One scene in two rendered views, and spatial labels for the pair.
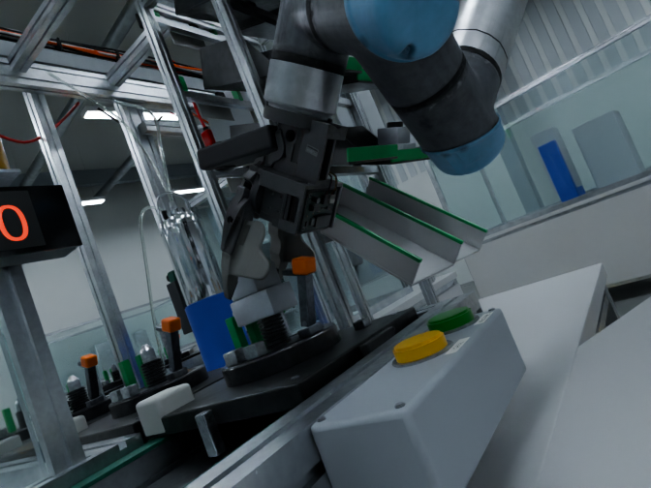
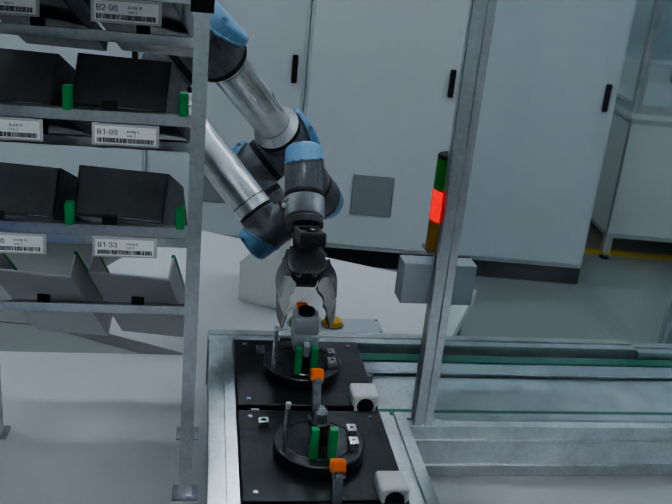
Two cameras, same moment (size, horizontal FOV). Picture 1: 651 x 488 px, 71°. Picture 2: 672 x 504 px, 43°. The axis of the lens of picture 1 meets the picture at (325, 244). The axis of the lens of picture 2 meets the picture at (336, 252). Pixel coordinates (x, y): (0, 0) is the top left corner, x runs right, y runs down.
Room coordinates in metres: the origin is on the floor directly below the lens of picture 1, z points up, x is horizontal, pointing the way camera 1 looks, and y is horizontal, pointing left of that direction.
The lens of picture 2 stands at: (1.46, 1.11, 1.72)
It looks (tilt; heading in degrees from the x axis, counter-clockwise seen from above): 21 degrees down; 226
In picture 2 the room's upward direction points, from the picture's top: 6 degrees clockwise
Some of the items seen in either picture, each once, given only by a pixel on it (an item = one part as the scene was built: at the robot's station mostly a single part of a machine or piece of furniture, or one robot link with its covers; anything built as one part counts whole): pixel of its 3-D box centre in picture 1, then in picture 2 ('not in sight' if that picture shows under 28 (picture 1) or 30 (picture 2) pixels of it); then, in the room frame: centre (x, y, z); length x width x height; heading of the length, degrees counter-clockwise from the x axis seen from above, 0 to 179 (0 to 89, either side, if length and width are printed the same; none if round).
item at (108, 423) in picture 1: (152, 369); (320, 428); (0.68, 0.31, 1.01); 0.24 x 0.24 x 0.13; 56
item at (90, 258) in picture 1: (76, 216); not in sight; (1.52, 0.75, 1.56); 0.04 x 0.04 x 1.39; 56
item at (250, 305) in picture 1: (252, 290); (305, 328); (0.55, 0.10, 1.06); 0.08 x 0.04 x 0.07; 55
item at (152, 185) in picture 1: (165, 208); not in sight; (1.81, 0.55, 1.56); 0.09 x 0.04 x 1.39; 146
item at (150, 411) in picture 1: (168, 410); (363, 399); (0.51, 0.23, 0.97); 0.05 x 0.05 x 0.04; 56
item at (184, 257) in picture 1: (188, 245); not in sight; (1.49, 0.42, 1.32); 0.14 x 0.14 x 0.38
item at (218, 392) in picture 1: (288, 368); (301, 375); (0.54, 0.09, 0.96); 0.24 x 0.24 x 0.02; 56
